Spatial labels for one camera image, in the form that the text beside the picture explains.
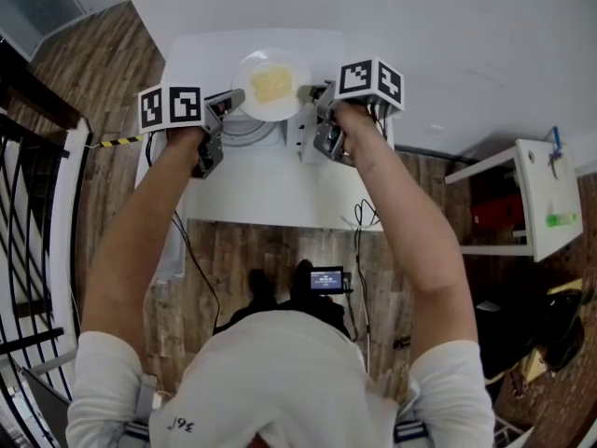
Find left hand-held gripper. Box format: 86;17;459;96
138;85;246;180

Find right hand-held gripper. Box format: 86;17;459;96
298;57;405;167

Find white plate of food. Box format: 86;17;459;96
231;48;312;122

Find yellow food piece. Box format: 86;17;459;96
248;63;296;105

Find white microwave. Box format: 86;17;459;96
134;28;349;279

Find person's right forearm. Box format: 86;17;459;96
347;123;480;358

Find person's left forearm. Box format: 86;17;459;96
81;127;207;344

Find glass microwave turntable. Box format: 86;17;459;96
222;115;282;149

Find person's right hand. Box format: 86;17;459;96
334;102;380;159

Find yellow black striped tape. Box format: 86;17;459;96
86;134;145;149

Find person's black shoe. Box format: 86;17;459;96
248;268;278;308
289;259;316;301

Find small black screen device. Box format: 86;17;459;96
309;265;354;294

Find frosted glass panel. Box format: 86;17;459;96
0;0;132;63

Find red box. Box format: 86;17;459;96
469;192;527;227

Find person's black trousers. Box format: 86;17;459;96
215;294;352;341

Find black stair railing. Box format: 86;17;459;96
0;30;94;448

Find blue clip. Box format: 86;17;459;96
547;125;564;165

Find white shelf unit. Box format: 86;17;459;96
443;137;585;264

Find person's white t-shirt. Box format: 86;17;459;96
64;309;496;448

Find green plastic item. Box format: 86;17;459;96
544;211;579;229

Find black bag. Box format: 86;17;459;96
474;288;587;383

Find black wall cable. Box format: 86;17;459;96
395;143;482;166

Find thin black cable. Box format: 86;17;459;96
341;197;382;344

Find long black cable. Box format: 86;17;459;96
145;132;221;336

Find grey harness strap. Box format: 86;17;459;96
124;374;158;441
392;387;429;444

